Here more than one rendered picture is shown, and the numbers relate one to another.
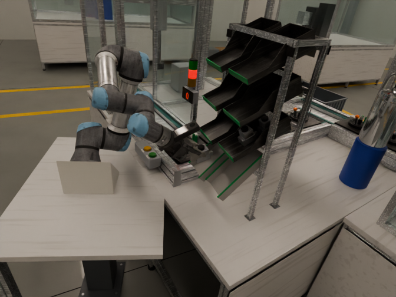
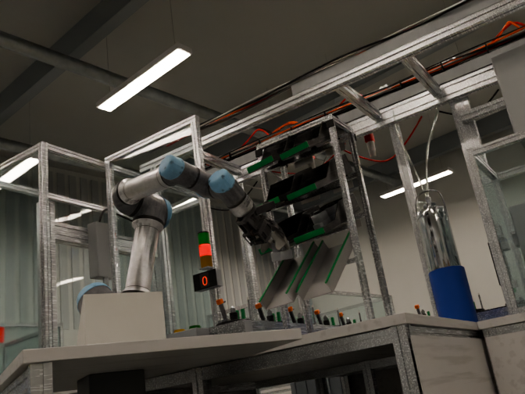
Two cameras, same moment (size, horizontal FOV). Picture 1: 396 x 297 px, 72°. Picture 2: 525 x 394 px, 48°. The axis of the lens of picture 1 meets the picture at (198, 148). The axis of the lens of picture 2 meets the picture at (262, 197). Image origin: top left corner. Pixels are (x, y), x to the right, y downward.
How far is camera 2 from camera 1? 1.58 m
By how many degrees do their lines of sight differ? 56
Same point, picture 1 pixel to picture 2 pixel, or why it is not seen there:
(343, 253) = (512, 372)
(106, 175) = (156, 316)
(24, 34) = not seen: outside the picture
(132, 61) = (155, 198)
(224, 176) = (317, 283)
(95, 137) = not seen: hidden behind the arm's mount
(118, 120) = (141, 276)
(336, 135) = not seen: hidden behind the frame
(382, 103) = (426, 218)
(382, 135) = (448, 248)
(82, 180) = (120, 329)
